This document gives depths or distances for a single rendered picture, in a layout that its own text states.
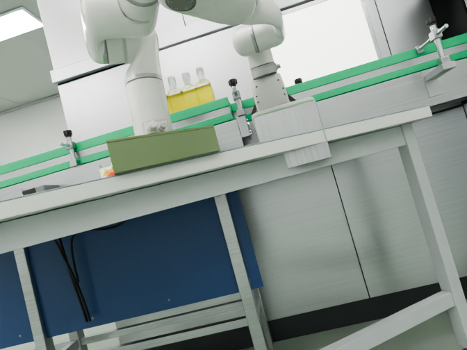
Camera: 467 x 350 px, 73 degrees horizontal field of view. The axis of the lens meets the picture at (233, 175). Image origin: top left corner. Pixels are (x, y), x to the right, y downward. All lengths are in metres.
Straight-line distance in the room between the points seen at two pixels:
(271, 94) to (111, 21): 0.48
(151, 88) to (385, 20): 1.05
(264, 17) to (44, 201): 0.62
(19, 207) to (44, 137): 4.71
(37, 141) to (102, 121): 3.98
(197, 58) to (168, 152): 0.79
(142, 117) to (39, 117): 4.76
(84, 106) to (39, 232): 0.92
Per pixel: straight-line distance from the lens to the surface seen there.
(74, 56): 1.68
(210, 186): 0.76
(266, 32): 0.90
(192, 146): 0.70
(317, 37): 1.44
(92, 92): 1.59
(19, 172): 1.37
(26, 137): 5.60
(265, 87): 0.98
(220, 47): 1.42
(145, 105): 0.79
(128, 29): 0.78
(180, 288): 1.13
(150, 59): 0.84
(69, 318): 1.33
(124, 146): 0.69
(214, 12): 0.65
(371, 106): 1.19
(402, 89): 1.24
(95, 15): 0.76
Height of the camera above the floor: 0.65
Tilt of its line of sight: 3 degrees up
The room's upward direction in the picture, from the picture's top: 15 degrees counter-clockwise
